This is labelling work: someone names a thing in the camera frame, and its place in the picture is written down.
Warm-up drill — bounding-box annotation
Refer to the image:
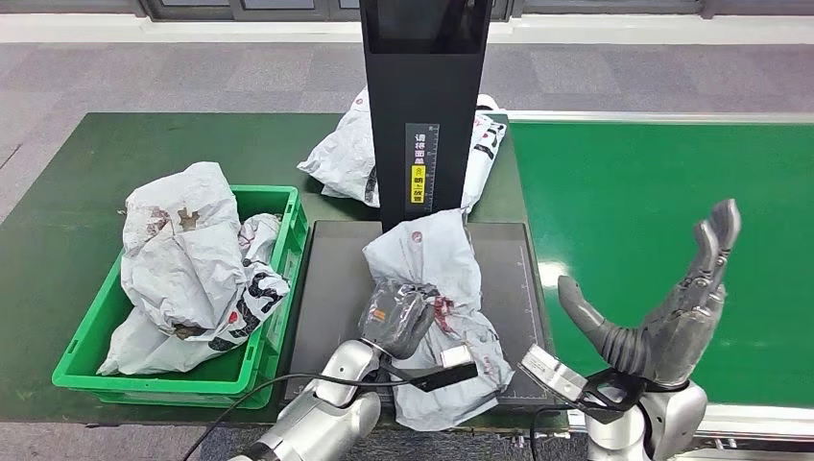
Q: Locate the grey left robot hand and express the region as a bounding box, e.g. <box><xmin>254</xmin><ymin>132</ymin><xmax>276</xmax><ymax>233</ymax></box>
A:
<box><xmin>357</xmin><ymin>279</ymin><xmax>442</xmax><ymax>361</ymax></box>

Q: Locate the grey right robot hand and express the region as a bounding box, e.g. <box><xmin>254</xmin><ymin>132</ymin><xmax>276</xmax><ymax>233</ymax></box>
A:
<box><xmin>557</xmin><ymin>198</ymin><xmax>743</xmax><ymax>389</ymax></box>

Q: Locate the plain grey-white parcel bag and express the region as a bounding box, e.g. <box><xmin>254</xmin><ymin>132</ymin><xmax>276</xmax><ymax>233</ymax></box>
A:
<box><xmin>119</xmin><ymin>160</ymin><xmax>250</xmax><ymax>338</ymax></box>
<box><xmin>362</xmin><ymin>208</ymin><xmax>515</xmax><ymax>432</ymax></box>

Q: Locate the white parcel with black print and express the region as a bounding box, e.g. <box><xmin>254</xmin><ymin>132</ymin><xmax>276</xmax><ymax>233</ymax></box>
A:
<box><xmin>96</xmin><ymin>212</ymin><xmax>293</xmax><ymax>376</ymax></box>

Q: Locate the black inbound scanning machine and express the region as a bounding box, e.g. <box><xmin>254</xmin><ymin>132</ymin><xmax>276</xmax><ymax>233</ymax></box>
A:
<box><xmin>280</xmin><ymin>0</ymin><xmax>555</xmax><ymax>412</ymax></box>

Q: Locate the white crumpled parcel bag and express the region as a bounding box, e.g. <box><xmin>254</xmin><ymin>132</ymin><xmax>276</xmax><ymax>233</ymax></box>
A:
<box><xmin>297</xmin><ymin>87</ymin><xmax>508</xmax><ymax>212</ymax></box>

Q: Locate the green plastic crate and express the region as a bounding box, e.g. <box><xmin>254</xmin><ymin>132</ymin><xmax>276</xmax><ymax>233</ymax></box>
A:
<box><xmin>52</xmin><ymin>184</ymin><xmax>311</xmax><ymax>410</ymax></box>

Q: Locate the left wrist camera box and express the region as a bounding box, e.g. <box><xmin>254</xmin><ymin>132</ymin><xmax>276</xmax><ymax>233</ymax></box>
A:
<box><xmin>413</xmin><ymin>345</ymin><xmax>479</xmax><ymax>394</ymax></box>

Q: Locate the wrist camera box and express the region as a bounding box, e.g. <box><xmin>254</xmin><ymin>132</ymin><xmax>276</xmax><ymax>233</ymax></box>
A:
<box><xmin>517</xmin><ymin>344</ymin><xmax>589</xmax><ymax>405</ymax></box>
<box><xmin>413</xmin><ymin>345</ymin><xmax>479</xmax><ymax>394</ymax></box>

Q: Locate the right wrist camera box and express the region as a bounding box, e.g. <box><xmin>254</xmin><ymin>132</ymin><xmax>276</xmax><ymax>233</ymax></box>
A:
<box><xmin>517</xmin><ymin>344</ymin><xmax>589</xmax><ymax>405</ymax></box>

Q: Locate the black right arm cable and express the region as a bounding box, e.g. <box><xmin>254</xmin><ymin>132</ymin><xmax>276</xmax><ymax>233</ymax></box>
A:
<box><xmin>529</xmin><ymin>406</ymin><xmax>574</xmax><ymax>461</ymax></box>

